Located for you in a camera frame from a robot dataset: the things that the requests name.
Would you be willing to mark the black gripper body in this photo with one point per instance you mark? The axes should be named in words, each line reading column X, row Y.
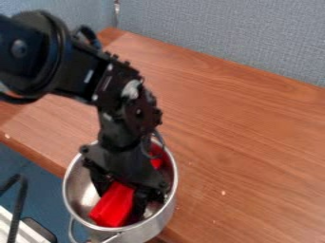
column 129, row 165

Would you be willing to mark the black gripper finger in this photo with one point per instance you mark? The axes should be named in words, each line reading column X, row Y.
column 101, row 179
column 144, row 196

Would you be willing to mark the stainless steel metal pot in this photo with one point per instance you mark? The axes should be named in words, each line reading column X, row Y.
column 81, row 197

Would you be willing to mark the red block object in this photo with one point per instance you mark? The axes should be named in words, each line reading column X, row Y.
column 112, row 210

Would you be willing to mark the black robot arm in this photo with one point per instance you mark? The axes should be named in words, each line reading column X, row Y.
column 46, row 59

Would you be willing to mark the white device with black edge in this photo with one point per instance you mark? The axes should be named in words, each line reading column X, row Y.
column 32, row 232

